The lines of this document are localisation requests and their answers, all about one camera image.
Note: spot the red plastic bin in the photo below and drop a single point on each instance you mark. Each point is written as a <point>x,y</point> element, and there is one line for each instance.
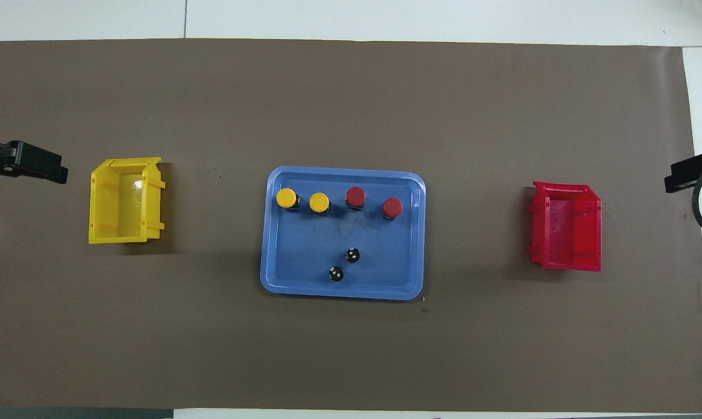
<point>572,233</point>

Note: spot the brown table mat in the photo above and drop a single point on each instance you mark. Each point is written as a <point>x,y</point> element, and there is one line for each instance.
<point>350,349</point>

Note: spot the yellow push button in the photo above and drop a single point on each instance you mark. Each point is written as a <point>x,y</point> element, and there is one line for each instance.
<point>286,198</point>
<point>319,202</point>

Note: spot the red push button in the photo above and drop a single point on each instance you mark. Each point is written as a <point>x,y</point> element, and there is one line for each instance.
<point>392,206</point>
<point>356,196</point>

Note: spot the blue plastic tray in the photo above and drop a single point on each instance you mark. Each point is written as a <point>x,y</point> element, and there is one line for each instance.
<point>380,273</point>

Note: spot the small black cylinder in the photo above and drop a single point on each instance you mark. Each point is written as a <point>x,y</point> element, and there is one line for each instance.
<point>352,255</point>
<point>337,274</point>

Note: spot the yellow plastic bin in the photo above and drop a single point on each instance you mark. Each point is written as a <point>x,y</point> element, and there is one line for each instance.
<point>118,209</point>

